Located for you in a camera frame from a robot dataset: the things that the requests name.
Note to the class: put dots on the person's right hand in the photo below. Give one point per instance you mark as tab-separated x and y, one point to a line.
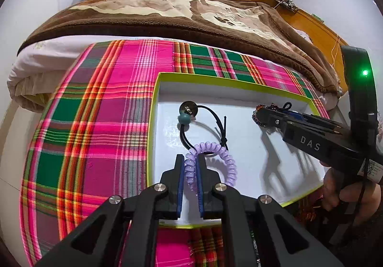
335	189

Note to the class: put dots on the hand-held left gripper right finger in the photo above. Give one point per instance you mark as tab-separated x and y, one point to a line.
201	184

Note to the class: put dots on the white tray with green rim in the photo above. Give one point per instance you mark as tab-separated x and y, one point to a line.
239	150

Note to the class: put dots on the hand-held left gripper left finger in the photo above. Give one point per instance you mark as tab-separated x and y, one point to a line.
179	178

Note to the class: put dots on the pink green plaid cloth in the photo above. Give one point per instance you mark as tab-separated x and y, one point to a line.
104	135

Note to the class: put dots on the power strip with plugs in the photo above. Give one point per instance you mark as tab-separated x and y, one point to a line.
285	3

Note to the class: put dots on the wooden bed frame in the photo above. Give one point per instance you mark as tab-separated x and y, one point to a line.
317	30

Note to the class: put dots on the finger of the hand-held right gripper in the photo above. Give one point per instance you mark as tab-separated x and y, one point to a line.
274	120
311	120

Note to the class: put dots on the brown beige blanket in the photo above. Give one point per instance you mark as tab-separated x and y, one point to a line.
149	21

